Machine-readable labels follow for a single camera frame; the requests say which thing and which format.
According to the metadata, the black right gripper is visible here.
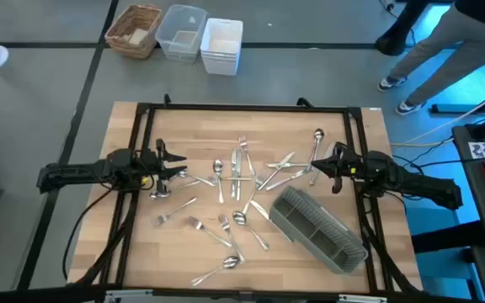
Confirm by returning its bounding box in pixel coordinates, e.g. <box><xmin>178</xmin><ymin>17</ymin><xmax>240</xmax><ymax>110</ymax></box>
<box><xmin>310</xmin><ymin>141</ymin><xmax>361</xmax><ymax>195</ymax></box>

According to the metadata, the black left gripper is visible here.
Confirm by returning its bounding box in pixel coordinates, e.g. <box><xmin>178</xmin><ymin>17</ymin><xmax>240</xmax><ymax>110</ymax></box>
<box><xmin>143</xmin><ymin>138</ymin><xmax>189</xmax><ymax>195</ymax></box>

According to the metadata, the grey mesh cutlery caddy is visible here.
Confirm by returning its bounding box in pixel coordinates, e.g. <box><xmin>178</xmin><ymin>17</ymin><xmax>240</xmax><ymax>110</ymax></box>
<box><xmin>269</xmin><ymin>186</ymin><xmax>369</xmax><ymax>275</ymax></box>

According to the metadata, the white plastic bin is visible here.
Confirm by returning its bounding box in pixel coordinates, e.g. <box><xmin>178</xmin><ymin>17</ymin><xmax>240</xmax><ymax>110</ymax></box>
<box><xmin>200</xmin><ymin>17</ymin><xmax>244</xmax><ymax>77</ymax></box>

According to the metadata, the beige paper pad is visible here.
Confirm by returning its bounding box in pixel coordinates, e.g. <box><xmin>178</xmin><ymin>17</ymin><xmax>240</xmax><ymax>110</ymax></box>
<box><xmin>127</xmin><ymin>27</ymin><xmax>150</xmax><ymax>45</ymax></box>

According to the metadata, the black desk crossbar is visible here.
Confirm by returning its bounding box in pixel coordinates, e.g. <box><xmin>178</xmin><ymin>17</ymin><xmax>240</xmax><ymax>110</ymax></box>
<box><xmin>410</xmin><ymin>219</ymin><xmax>485</xmax><ymax>254</ymax></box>

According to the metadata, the clear plastic bin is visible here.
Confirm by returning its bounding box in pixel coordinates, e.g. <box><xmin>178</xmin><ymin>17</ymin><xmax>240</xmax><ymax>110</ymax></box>
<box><xmin>154</xmin><ymin>3</ymin><xmax>208</xmax><ymax>65</ymax></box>

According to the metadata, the black floor foot bar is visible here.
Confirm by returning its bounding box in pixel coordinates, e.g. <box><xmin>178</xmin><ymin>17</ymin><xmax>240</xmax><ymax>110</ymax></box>
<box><xmin>430</xmin><ymin>103</ymin><xmax>485</xmax><ymax>115</ymax></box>

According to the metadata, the wicker basket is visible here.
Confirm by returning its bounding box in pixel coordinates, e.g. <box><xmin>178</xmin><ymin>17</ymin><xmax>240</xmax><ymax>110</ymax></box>
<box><xmin>104</xmin><ymin>3</ymin><xmax>163</xmax><ymax>61</ymax></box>

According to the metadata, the dark side desk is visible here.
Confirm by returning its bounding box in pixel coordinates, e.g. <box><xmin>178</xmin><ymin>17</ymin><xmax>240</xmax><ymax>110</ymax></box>
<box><xmin>451</xmin><ymin>107</ymin><xmax>485</xmax><ymax>303</ymax></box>

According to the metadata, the person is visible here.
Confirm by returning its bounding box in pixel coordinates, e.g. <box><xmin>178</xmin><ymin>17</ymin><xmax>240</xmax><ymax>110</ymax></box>
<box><xmin>376</xmin><ymin>0</ymin><xmax>485</xmax><ymax>117</ymax></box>

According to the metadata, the black front crossbar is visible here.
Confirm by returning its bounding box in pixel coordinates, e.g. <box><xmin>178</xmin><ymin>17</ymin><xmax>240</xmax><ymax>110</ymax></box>
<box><xmin>0</xmin><ymin>284</ymin><xmax>485</xmax><ymax>303</ymax></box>

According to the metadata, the black metal table frame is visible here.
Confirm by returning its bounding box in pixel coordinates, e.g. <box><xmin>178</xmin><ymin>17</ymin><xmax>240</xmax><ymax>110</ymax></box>
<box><xmin>98</xmin><ymin>100</ymin><xmax>396</xmax><ymax>295</ymax></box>

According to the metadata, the black cable bundle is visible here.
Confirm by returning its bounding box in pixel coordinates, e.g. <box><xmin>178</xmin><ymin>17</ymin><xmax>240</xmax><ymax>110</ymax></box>
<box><xmin>360</xmin><ymin>210</ymin><xmax>423</xmax><ymax>294</ymax></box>
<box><xmin>73</xmin><ymin>210</ymin><xmax>136</xmax><ymax>290</ymax></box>

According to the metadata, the black power cable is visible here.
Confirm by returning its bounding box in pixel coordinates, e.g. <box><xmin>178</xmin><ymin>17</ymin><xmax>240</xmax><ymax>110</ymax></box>
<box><xmin>61</xmin><ymin>187</ymin><xmax>115</xmax><ymax>282</ymax></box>

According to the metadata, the silver metal bracket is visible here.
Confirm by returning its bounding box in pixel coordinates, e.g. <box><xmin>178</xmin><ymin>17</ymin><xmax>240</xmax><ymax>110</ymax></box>
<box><xmin>104</xmin><ymin>289</ymin><xmax>154</xmax><ymax>303</ymax></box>
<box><xmin>338</xmin><ymin>293</ymin><xmax>389</xmax><ymax>303</ymax></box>

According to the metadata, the white floor cable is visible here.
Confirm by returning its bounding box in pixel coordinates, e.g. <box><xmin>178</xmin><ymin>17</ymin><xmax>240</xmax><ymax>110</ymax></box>
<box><xmin>389</xmin><ymin>90</ymin><xmax>485</xmax><ymax>148</ymax></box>

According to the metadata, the black floor pedestal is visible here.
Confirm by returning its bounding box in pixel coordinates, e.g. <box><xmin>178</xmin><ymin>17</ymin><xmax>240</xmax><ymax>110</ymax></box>
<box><xmin>374</xmin><ymin>0</ymin><xmax>431</xmax><ymax>57</ymax></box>

